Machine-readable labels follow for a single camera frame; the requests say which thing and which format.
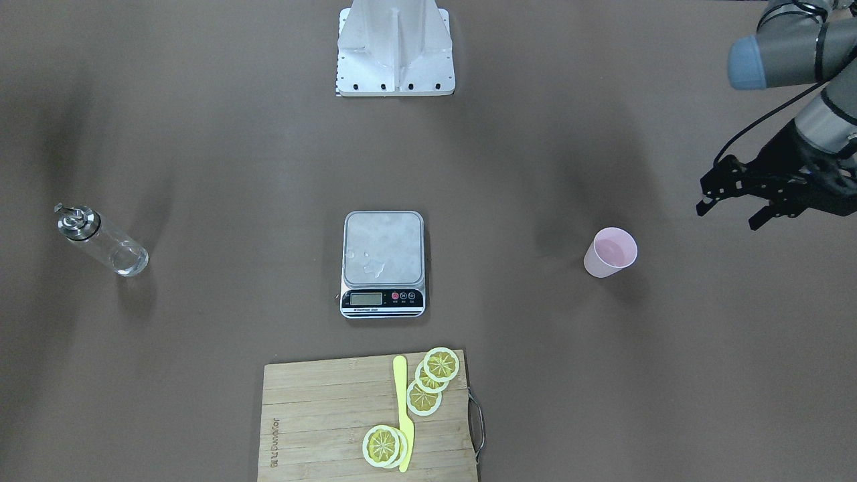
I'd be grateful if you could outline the yellow plastic knife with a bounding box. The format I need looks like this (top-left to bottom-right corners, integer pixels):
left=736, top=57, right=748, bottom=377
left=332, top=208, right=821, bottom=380
left=392, top=355, right=415, bottom=473

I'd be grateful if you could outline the pink plastic cup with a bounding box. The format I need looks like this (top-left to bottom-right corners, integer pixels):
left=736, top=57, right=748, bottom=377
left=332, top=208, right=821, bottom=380
left=582, top=226, right=639, bottom=278

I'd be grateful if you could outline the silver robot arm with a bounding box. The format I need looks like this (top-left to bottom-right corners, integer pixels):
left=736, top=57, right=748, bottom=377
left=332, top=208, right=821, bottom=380
left=696, top=1, right=856, bottom=231

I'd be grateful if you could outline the bamboo cutting board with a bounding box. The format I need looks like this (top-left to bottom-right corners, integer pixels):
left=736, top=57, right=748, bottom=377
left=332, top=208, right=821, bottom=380
left=257, top=349, right=483, bottom=481

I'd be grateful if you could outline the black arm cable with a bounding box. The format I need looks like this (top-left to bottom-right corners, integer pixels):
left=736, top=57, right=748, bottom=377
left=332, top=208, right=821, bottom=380
left=712, top=82, right=831, bottom=168

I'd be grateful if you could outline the lemon slice hidden pair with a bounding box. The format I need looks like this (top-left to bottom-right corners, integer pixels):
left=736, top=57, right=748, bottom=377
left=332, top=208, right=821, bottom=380
left=388, top=430, right=409, bottom=469

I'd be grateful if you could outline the silver digital kitchen scale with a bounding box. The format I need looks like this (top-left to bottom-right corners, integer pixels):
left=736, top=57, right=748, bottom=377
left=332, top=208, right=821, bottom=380
left=339, top=210, right=426, bottom=319

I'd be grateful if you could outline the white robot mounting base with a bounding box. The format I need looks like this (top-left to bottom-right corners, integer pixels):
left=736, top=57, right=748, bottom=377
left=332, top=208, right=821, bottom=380
left=335, top=1, right=456, bottom=97

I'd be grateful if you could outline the glass sauce bottle metal cap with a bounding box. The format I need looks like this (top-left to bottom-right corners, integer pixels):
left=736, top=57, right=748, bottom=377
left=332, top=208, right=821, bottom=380
left=53, top=204, right=149, bottom=277

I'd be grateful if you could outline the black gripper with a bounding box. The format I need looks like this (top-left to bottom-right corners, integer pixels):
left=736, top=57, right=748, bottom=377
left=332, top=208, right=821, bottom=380
left=696, top=123, right=856, bottom=231

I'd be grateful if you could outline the lemon slice top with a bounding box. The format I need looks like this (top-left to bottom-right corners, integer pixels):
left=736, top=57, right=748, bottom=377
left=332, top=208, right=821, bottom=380
left=422, top=347, right=461, bottom=382

